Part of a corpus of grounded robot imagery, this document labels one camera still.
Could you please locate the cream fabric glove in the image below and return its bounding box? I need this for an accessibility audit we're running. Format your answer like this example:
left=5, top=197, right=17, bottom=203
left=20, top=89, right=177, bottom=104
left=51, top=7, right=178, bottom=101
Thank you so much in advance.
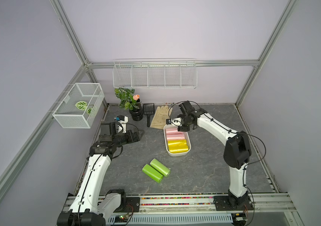
left=150, top=105, right=173, bottom=130

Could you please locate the green trash bag roll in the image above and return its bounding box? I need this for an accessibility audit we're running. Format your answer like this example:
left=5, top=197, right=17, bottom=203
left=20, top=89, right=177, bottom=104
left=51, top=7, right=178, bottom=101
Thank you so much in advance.
left=142, top=164, right=163, bottom=183
left=150, top=159, right=170, bottom=177

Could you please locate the front aluminium rail base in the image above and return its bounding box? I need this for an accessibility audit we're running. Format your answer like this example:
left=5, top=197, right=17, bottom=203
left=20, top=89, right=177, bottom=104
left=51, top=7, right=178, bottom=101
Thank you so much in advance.
left=58, top=189, right=303, bottom=226

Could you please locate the black slotted plastic scoop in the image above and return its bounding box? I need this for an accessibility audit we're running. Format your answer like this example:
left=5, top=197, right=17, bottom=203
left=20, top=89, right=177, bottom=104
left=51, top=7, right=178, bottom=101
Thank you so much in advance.
left=143, top=103, right=155, bottom=127

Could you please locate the yellow trash bag roll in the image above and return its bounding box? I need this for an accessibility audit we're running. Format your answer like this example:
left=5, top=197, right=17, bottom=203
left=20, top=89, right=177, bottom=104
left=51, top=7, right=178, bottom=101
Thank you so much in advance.
left=169, top=145, right=189, bottom=153
left=168, top=139, right=187, bottom=147

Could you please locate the green artificial plant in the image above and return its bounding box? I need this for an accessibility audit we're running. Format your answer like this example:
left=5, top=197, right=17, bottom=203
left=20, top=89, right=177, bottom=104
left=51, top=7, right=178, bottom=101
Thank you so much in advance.
left=114, top=88, right=140, bottom=111

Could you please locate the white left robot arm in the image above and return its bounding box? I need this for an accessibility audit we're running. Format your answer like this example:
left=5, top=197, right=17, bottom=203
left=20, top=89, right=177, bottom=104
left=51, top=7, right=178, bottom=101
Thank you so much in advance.
left=57, top=121, right=145, bottom=226

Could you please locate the white wire wall shelf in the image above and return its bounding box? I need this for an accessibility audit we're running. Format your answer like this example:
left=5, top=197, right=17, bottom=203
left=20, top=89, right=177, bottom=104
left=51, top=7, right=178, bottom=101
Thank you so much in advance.
left=113, top=58, right=198, bottom=89

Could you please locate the pink trash bag roll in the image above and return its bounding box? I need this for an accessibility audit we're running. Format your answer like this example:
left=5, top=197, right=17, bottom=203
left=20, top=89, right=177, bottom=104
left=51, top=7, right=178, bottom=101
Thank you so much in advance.
left=166, top=134, right=185, bottom=141
left=165, top=127, right=184, bottom=135

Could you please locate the white wire cube basket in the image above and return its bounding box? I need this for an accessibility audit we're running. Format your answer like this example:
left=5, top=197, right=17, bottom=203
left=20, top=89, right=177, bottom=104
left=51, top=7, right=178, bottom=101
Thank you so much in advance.
left=52, top=82, right=104, bottom=129

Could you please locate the green leaf in basket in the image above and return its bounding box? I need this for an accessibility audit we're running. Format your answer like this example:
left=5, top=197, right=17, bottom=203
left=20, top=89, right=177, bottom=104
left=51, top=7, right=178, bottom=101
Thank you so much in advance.
left=75, top=101, right=88, bottom=111

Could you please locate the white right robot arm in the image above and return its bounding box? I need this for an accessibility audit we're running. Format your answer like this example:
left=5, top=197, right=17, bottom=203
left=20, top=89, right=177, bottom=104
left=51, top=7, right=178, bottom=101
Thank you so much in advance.
left=178, top=101, right=252, bottom=210

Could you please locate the white plastic storage box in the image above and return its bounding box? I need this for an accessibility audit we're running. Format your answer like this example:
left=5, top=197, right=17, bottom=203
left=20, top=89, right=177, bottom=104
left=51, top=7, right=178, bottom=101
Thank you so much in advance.
left=163, top=125, right=192, bottom=157

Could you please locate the black ceramic plant pot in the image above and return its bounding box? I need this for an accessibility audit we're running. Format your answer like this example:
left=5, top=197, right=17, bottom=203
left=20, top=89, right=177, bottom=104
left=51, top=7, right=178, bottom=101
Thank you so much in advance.
left=129, top=99, right=143, bottom=121

